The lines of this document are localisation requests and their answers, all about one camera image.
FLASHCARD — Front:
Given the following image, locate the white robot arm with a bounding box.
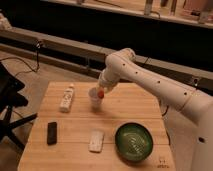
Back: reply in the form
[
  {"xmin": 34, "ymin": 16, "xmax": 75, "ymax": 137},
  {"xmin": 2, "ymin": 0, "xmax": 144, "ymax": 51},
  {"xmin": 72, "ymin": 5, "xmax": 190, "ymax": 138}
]
[{"xmin": 98, "ymin": 48, "xmax": 213, "ymax": 171}]

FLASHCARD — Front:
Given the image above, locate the black office chair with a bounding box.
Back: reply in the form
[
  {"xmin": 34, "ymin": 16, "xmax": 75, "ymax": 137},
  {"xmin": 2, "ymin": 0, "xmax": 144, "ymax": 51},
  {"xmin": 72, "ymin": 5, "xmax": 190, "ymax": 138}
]
[{"xmin": 0, "ymin": 62, "xmax": 37, "ymax": 150}]

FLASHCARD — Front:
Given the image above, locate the red pepper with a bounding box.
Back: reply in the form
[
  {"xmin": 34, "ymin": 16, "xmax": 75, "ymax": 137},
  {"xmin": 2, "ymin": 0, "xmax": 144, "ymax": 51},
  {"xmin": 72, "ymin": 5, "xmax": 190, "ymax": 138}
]
[{"xmin": 97, "ymin": 90, "xmax": 104, "ymax": 99}]

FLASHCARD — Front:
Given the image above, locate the white plastic bottle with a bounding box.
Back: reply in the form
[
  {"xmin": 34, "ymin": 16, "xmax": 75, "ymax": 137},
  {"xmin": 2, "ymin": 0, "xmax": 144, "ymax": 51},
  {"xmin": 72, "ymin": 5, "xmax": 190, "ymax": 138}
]
[{"xmin": 59, "ymin": 84, "xmax": 75, "ymax": 113}]

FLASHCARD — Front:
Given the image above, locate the black rectangular block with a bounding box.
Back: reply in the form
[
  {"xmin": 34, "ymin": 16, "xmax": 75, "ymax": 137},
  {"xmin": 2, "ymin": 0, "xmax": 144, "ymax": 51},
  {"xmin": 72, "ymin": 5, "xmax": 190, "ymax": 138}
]
[{"xmin": 47, "ymin": 122, "xmax": 57, "ymax": 145}]

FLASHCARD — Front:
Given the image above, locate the white sponge block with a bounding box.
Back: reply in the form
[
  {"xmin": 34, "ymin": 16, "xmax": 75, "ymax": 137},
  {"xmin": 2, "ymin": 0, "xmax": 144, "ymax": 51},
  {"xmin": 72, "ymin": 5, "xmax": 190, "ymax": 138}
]
[{"xmin": 89, "ymin": 130, "xmax": 104, "ymax": 153}]

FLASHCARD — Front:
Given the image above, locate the green bowl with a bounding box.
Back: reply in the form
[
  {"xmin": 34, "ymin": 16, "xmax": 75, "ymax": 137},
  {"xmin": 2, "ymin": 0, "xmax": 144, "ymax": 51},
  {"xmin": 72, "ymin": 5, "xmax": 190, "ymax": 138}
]
[{"xmin": 114, "ymin": 122, "xmax": 153, "ymax": 163}]

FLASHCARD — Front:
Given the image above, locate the black cable on floor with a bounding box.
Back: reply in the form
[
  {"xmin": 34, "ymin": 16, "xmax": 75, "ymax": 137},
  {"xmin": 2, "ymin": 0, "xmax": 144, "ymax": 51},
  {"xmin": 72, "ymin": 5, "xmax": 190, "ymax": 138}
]
[{"xmin": 0, "ymin": 39, "xmax": 44, "ymax": 76}]

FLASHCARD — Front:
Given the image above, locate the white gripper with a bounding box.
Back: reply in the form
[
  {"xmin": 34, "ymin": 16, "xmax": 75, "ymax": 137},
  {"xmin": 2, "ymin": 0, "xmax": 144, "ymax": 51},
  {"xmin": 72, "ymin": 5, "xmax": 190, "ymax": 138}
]
[{"xmin": 96, "ymin": 69, "xmax": 119, "ymax": 94}]

